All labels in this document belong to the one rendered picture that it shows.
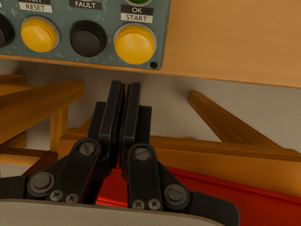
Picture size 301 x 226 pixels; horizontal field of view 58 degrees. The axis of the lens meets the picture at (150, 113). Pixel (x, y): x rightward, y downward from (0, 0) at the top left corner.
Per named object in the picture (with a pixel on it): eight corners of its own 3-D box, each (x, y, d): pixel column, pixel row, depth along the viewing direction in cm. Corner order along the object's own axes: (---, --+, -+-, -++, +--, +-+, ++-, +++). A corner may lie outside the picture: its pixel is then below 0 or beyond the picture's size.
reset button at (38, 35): (60, 48, 21) (55, 57, 20) (29, 45, 21) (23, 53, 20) (54, 19, 19) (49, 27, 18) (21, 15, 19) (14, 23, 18)
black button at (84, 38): (105, 52, 21) (102, 61, 20) (74, 49, 21) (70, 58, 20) (104, 24, 19) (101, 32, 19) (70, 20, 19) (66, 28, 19)
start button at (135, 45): (152, 60, 21) (152, 69, 21) (116, 56, 21) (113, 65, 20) (156, 26, 19) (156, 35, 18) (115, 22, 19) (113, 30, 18)
